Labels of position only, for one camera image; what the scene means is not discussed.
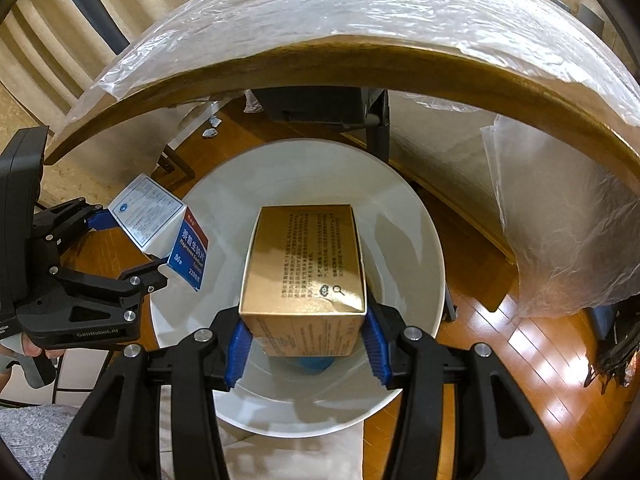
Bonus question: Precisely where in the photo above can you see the gold cardboard box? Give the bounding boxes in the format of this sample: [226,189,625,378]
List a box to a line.
[239,204,368,358]

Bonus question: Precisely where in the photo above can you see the blue bag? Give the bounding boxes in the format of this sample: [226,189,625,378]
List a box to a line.
[591,306,617,342]

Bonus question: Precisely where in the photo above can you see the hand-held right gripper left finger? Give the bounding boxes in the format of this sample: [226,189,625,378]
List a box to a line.
[45,310,251,480]

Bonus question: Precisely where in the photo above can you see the white round bin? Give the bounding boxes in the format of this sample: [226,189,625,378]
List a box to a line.
[149,139,446,436]

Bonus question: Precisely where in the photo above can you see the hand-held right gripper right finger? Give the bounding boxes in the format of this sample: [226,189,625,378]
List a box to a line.
[362,300,571,480]

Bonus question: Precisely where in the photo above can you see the white and blue medicine box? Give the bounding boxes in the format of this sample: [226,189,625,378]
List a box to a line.
[108,174,211,293]

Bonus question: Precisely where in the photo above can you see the black backpack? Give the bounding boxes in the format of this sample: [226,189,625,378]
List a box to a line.
[585,305,640,391]

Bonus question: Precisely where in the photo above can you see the beige curtain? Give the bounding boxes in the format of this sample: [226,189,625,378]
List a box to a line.
[0,0,121,126]

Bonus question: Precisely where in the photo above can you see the person's left hand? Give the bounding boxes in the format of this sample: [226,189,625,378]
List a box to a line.
[0,334,65,396]

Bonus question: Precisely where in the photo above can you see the blue item in bin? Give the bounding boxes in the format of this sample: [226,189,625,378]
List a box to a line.
[290,355,335,376]

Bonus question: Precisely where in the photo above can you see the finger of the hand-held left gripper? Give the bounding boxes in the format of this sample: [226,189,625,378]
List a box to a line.
[32,199,123,261]
[47,255,170,311]

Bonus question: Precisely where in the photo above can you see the grey patterned pants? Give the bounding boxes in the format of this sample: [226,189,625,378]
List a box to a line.
[0,400,96,480]

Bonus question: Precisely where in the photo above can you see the wooden table with plastic cover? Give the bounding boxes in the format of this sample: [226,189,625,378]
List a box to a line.
[52,0,640,318]

